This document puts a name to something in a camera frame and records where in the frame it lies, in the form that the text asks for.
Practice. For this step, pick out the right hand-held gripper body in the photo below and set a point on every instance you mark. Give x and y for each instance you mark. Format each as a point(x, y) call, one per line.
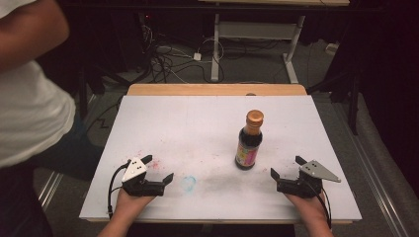
point(304, 187)

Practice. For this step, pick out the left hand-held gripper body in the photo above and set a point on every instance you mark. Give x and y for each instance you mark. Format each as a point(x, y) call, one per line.
point(141, 188)

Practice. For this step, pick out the person's left hand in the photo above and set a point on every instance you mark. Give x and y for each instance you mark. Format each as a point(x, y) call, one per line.
point(130, 204)

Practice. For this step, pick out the person's right hand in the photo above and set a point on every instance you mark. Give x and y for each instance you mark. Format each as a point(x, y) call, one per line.
point(311, 207)

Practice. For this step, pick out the dark sauce bottle, gold cap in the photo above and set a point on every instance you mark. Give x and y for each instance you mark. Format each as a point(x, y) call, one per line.
point(248, 144)

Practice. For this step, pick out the white board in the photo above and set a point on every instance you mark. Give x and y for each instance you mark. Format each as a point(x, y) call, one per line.
point(204, 131)

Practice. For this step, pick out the black metal stand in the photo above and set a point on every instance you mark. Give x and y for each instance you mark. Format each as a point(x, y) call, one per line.
point(352, 98)

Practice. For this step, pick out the wooden table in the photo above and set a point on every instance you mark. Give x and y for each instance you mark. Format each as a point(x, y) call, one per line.
point(214, 89)

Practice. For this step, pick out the white power adapter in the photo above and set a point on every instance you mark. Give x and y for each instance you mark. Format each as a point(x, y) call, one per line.
point(197, 56)

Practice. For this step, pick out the white power strip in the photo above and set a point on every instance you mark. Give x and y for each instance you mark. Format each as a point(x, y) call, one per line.
point(331, 48)

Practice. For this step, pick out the aluminium floor rail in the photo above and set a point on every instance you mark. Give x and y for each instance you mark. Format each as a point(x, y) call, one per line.
point(50, 191)
point(375, 171)

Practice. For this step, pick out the white metal frame desk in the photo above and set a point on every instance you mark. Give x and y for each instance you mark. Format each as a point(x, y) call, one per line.
point(257, 30)

